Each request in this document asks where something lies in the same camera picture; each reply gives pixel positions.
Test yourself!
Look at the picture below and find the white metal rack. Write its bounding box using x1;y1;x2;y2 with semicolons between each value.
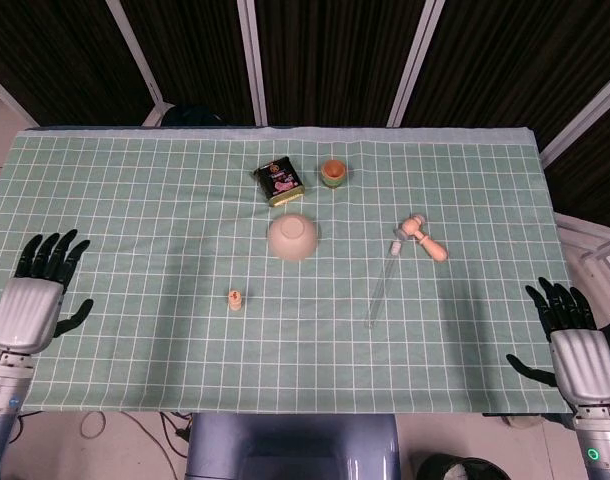
554;212;610;284

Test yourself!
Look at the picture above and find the blue-grey robot torso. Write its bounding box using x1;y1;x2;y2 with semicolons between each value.
184;412;402;480

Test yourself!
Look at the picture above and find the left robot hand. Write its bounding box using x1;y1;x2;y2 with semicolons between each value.
0;228;95;356

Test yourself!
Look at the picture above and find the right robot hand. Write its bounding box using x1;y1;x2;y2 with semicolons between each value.
504;276;610;406

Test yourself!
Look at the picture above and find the green and orange cup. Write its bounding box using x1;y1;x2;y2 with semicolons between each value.
319;158;347;190

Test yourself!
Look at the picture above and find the black floor cable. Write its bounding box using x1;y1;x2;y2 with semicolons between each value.
134;412;194;459

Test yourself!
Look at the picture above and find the beige upturned bowl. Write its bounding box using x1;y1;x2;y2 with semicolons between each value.
266;212;320;263

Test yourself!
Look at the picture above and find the white frame post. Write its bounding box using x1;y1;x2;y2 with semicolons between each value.
104;0;167;126
387;0;446;127
539;64;610;169
236;0;269;126
0;67;41;129

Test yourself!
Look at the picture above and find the black bag behind table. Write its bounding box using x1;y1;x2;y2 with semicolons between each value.
162;103;226;127

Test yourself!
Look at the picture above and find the beige round floor object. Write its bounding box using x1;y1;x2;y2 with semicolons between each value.
504;413;549;429

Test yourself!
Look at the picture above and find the green checked tablecloth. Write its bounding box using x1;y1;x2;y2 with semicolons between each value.
0;127;579;415

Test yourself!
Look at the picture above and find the beige looped floor cable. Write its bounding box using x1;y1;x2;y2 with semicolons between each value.
79;410;108;440

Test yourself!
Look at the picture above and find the wooden toy hammer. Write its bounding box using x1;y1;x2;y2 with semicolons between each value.
395;213;450;263

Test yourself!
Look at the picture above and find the dark green food tin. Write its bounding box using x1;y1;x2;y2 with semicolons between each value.
252;156;306;209

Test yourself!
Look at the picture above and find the black trash bin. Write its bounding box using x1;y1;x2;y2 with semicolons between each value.
415;452;511;480

